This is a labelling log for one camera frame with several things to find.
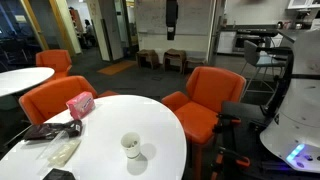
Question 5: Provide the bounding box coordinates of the brown wooden stool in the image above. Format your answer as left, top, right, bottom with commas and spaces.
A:
163, 48, 187, 74
135, 49, 160, 70
183, 57, 208, 75

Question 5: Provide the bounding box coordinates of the large orange armchair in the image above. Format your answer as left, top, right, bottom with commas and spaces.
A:
161, 65, 247, 180

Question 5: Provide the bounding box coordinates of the orange floor mat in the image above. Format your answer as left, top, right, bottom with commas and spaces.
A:
96, 59, 138, 76

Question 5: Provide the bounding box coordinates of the white paper cup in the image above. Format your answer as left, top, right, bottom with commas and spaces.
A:
120, 131, 142, 160

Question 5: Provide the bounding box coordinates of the orange black clamp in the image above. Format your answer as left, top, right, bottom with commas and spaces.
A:
213, 113, 242, 134
210, 146, 252, 180

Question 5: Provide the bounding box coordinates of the pink tissue pack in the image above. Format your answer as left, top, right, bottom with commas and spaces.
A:
65, 91, 96, 120

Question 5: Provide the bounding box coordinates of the black robot stand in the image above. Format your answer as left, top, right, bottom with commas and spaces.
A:
219, 100, 320, 180

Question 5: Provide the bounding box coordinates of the seated person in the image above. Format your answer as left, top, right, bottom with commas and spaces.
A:
82, 19, 96, 46

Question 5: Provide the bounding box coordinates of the grey bar chair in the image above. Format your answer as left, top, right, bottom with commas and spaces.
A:
240, 39, 287, 95

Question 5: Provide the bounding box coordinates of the kitchen counter with oven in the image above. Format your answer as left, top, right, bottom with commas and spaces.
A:
216, 25, 301, 55

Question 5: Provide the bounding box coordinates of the small orange armchair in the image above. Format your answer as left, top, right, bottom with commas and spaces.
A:
35, 49, 73, 81

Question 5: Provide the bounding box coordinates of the clear plastic bag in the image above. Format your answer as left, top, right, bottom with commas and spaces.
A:
35, 130, 82, 168

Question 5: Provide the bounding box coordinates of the dark maroon plastic bag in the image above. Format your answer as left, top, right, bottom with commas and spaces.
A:
23, 119, 83, 141

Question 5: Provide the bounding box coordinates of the flat black object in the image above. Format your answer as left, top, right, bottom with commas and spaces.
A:
42, 168, 76, 180

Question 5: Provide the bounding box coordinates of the white round side table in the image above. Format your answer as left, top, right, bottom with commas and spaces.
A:
0, 66, 56, 98

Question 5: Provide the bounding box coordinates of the coffee machine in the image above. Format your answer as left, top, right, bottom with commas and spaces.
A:
293, 9, 313, 30

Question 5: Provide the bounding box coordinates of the white upper cabinet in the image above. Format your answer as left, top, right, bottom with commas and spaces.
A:
287, 0, 320, 10

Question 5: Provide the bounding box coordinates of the wall whiteboard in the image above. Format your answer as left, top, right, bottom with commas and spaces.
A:
134, 0, 213, 36

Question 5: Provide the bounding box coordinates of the black cable conduit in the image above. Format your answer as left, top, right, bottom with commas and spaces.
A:
256, 46, 295, 118

